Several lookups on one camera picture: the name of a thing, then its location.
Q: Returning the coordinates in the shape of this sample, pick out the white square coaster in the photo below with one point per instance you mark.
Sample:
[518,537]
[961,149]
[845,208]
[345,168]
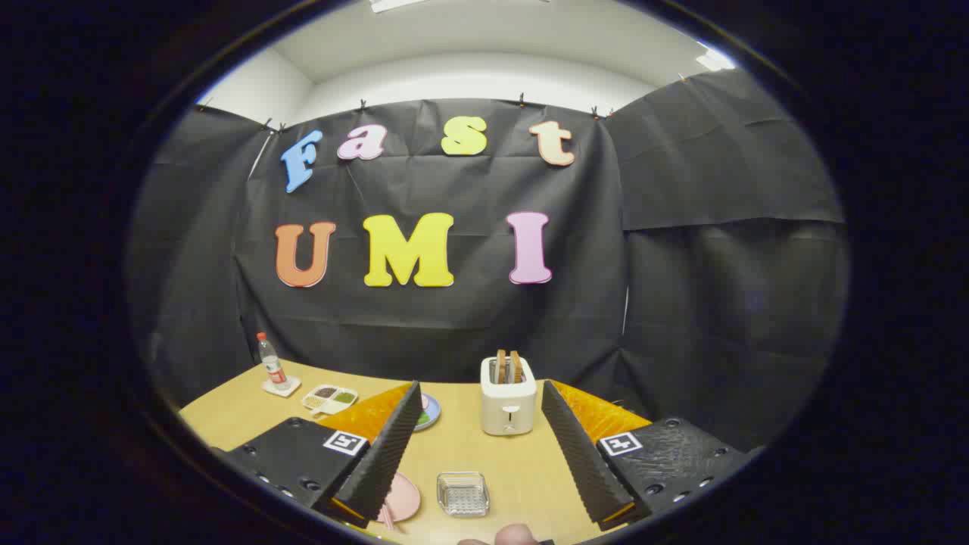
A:
[288,390]

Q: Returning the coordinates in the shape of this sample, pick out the white toaster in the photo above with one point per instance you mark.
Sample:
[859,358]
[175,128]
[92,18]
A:
[507,405]

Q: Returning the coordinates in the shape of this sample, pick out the pink plate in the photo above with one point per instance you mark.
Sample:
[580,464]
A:
[407,496]

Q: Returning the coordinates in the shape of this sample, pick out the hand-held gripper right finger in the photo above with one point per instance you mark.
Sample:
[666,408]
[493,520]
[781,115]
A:
[583,462]

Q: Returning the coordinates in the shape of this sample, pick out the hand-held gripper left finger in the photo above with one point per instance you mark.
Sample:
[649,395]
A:
[382,462]

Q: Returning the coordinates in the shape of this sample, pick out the brown toast slice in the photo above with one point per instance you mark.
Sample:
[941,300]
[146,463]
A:
[500,365]
[515,365]

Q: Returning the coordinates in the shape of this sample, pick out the blue plate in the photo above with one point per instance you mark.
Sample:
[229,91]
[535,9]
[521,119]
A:
[431,415]

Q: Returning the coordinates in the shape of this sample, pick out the ceiling light panel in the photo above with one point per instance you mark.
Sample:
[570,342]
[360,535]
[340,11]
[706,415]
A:
[715,59]
[394,4]

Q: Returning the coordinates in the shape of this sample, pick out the clear perforated basket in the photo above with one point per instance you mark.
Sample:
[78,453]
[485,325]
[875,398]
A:
[462,494]

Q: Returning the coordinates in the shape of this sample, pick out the white divided condiment dish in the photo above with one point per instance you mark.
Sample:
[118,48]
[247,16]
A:
[330,398]

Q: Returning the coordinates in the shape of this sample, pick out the clear red-label water bottle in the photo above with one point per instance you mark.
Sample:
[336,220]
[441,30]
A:
[272,367]

